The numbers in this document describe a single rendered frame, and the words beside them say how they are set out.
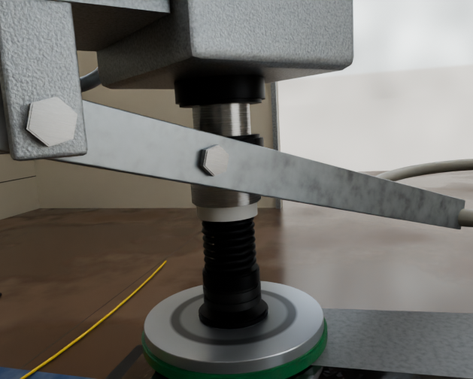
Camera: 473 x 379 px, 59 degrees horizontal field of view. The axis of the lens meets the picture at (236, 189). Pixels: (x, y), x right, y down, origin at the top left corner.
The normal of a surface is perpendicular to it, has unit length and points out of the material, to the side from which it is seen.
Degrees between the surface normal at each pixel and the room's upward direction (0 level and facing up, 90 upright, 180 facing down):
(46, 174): 90
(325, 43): 90
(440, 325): 0
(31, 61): 90
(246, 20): 90
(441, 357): 0
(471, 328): 0
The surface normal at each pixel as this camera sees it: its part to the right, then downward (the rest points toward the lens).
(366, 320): -0.06, -0.99
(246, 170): 0.59, 0.09
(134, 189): -0.26, 0.16
